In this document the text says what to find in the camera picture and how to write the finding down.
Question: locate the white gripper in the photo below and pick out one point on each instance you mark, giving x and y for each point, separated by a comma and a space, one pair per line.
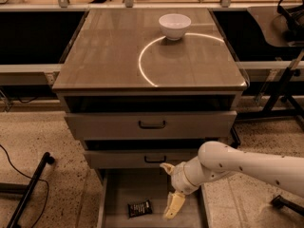
179, 177

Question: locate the black rxbar chocolate wrapper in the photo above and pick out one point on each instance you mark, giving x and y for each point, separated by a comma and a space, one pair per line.
139, 209

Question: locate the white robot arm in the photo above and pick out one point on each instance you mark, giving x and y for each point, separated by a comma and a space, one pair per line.
216, 160

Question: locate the bottom grey drawer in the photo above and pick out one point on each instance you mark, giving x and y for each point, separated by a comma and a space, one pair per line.
124, 187

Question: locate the grey drawer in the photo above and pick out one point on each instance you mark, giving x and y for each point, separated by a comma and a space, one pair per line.
150, 126
124, 187
147, 158

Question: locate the top grey drawer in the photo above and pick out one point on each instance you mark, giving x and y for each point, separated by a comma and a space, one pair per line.
150, 126

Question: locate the middle grey drawer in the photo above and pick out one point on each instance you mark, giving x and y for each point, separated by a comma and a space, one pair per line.
147, 158

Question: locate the grey drawer cabinet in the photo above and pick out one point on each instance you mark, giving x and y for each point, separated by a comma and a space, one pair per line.
121, 63

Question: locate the black cabinet caster wheel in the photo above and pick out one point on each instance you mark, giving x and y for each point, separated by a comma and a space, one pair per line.
236, 140

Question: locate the black stand foot right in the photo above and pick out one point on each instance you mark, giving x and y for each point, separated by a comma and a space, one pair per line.
279, 202

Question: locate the white ceramic bowl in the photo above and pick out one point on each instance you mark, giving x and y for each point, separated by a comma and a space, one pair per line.
173, 25

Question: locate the black floor stand leg left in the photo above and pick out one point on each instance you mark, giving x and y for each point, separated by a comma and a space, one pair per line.
24, 190

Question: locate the black headphones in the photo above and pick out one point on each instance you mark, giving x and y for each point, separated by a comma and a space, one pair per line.
294, 19

